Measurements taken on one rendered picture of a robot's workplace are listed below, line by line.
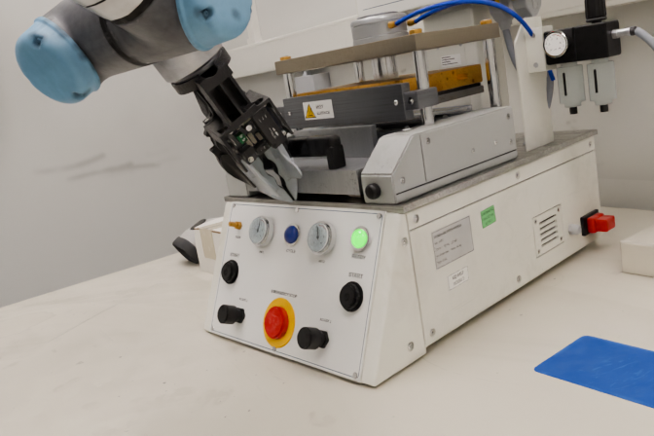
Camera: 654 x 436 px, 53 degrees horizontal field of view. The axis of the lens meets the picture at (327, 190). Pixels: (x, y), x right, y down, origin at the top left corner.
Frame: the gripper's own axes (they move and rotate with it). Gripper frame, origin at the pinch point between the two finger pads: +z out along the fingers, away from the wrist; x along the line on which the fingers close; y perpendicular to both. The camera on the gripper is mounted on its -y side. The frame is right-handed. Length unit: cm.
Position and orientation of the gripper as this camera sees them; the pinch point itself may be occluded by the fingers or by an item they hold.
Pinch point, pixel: (285, 191)
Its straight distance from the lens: 83.3
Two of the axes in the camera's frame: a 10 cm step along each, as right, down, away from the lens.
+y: 4.5, 2.7, -8.5
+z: 5.0, 7.2, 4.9
